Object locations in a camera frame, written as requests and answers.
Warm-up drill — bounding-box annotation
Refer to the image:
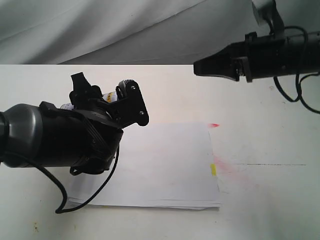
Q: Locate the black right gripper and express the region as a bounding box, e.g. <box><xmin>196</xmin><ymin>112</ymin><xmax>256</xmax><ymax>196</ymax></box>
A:
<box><xmin>193</xmin><ymin>32</ymin><xmax>306</xmax><ymax>83</ymax></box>

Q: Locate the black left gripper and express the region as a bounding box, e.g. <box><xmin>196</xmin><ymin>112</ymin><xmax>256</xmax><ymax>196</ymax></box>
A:
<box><xmin>39</xmin><ymin>72</ymin><xmax>123</xmax><ymax>175</ymax></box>

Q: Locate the white spray paint can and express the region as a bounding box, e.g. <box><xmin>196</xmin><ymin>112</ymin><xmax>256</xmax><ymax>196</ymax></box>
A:
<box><xmin>60</xmin><ymin>91</ymin><xmax>118</xmax><ymax>110</ymax></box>

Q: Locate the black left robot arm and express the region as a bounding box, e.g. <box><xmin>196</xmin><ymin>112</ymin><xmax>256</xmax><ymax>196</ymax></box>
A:
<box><xmin>0</xmin><ymin>72</ymin><xmax>123</xmax><ymax>176</ymax></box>

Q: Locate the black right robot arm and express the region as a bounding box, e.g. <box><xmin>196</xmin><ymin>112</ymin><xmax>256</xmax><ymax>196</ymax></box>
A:
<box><xmin>193</xmin><ymin>32</ymin><xmax>320</xmax><ymax>83</ymax></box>

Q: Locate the grey backdrop cloth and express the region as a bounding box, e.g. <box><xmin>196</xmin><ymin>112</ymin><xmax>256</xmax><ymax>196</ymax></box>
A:
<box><xmin>0</xmin><ymin>0</ymin><xmax>320</xmax><ymax>65</ymax></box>

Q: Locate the yellow sticky tab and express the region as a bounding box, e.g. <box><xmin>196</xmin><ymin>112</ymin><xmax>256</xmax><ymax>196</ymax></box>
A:
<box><xmin>210</xmin><ymin>163</ymin><xmax>217</xmax><ymax>176</ymax></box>

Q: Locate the white paper stack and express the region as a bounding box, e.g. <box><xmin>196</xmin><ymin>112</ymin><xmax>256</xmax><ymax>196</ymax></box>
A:
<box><xmin>68</xmin><ymin>122</ymin><xmax>221</xmax><ymax>210</ymax></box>

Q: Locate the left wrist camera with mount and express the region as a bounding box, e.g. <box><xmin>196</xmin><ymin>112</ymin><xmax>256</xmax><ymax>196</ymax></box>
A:
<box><xmin>107</xmin><ymin>79</ymin><xmax>149</xmax><ymax>128</ymax></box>

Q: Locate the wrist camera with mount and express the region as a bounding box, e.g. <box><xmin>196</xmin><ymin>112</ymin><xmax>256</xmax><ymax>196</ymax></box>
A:
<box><xmin>107</xmin><ymin>79</ymin><xmax>149</xmax><ymax>128</ymax></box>
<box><xmin>251</xmin><ymin>0</ymin><xmax>285</xmax><ymax>42</ymax></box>

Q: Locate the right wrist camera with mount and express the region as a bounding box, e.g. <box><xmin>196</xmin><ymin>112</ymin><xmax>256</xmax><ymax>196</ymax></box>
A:
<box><xmin>251</xmin><ymin>0</ymin><xmax>285</xmax><ymax>42</ymax></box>

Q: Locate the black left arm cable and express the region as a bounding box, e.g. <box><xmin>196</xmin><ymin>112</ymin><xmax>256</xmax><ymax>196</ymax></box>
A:
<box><xmin>0</xmin><ymin>117</ymin><xmax>120</xmax><ymax>214</ymax></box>

